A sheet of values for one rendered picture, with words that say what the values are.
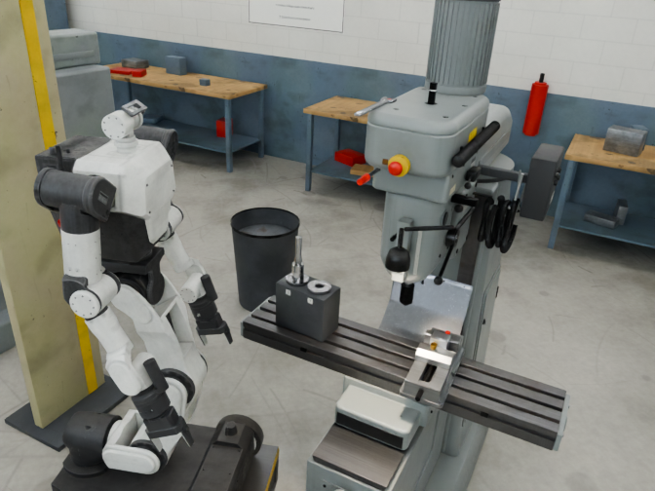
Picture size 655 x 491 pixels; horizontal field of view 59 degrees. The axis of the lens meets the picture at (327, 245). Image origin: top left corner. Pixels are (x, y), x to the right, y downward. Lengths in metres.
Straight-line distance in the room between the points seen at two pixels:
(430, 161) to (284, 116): 5.53
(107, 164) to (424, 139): 0.83
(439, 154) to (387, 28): 4.81
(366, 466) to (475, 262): 0.87
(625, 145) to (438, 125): 4.01
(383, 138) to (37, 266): 1.90
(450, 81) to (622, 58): 4.08
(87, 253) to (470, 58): 1.25
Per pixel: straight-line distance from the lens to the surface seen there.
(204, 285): 2.06
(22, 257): 2.94
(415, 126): 1.59
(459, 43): 1.92
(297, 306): 2.20
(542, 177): 1.99
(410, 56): 6.29
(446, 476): 2.85
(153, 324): 1.82
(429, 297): 2.41
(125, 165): 1.58
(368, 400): 2.15
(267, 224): 4.21
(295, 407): 3.36
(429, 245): 1.85
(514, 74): 6.04
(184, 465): 2.34
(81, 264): 1.56
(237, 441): 2.33
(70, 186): 1.49
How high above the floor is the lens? 2.27
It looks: 27 degrees down
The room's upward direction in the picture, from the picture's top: 3 degrees clockwise
